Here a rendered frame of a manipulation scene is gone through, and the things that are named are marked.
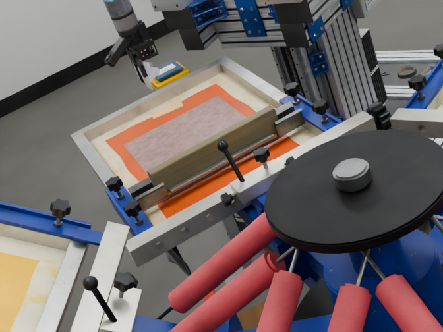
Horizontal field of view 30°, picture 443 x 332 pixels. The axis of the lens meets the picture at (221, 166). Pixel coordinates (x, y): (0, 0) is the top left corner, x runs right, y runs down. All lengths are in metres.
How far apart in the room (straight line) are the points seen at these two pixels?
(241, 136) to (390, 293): 1.05
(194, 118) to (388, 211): 1.36
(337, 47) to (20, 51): 3.08
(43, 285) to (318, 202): 0.68
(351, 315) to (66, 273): 0.71
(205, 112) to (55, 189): 2.21
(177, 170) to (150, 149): 0.33
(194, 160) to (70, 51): 3.79
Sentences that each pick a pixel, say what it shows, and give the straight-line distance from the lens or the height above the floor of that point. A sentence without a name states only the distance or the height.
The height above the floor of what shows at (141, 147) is 0.96.
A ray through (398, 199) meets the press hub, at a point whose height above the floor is 1.32.
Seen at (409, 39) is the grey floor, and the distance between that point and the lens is 4.82.
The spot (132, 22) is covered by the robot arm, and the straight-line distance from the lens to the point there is 2.61.
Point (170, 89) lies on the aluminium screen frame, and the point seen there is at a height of 0.99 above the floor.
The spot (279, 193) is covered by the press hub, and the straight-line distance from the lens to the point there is 1.40.
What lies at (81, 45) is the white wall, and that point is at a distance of 5.91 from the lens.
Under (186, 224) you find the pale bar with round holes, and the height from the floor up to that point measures 1.03.
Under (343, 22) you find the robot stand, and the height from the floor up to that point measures 0.79.
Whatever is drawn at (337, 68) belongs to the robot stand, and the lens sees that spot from 3.21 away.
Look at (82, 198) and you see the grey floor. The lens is 4.45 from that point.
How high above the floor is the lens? 2.08
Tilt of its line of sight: 30 degrees down
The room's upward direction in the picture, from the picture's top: 22 degrees counter-clockwise
